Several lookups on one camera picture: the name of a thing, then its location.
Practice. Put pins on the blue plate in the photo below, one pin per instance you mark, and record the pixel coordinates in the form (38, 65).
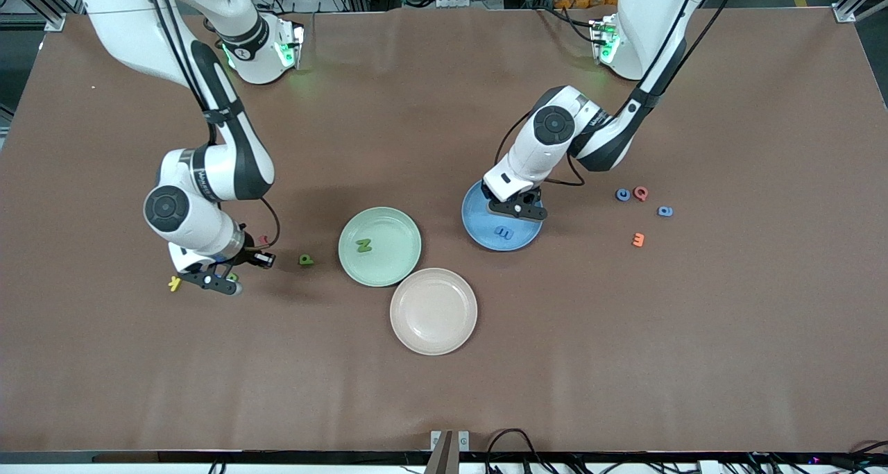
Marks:
(531, 232)

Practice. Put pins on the blue letter C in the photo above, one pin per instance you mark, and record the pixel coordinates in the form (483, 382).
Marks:
(617, 194)

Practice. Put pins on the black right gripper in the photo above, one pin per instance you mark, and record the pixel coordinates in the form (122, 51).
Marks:
(248, 255)

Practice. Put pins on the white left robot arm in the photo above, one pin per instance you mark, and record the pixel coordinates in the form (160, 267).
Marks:
(548, 148)

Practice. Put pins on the small metal bracket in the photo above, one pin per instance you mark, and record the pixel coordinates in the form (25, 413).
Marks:
(444, 453)

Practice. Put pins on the light green plate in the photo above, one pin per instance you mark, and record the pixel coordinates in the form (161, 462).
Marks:
(395, 266)

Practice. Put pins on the red letter Q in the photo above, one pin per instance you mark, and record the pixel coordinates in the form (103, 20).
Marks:
(635, 193)

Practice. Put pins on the blue letter E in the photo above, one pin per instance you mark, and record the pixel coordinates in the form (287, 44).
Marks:
(510, 234)

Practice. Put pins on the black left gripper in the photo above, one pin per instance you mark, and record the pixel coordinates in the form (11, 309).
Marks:
(530, 198)

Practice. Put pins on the blue letter A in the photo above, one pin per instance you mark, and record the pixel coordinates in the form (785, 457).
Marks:
(661, 214)

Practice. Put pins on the pale pink plate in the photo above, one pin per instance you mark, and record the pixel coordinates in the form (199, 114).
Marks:
(433, 311)

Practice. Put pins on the yellow letter K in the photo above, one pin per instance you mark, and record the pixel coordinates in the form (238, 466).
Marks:
(174, 284)

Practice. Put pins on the green letter N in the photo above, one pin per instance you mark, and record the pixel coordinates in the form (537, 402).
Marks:
(364, 246)

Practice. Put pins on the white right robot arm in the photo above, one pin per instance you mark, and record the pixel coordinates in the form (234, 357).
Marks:
(194, 224)

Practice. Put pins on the orange letter E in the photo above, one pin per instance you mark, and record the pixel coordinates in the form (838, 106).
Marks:
(642, 239)

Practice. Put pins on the white power strip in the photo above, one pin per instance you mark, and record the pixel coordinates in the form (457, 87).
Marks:
(461, 3)

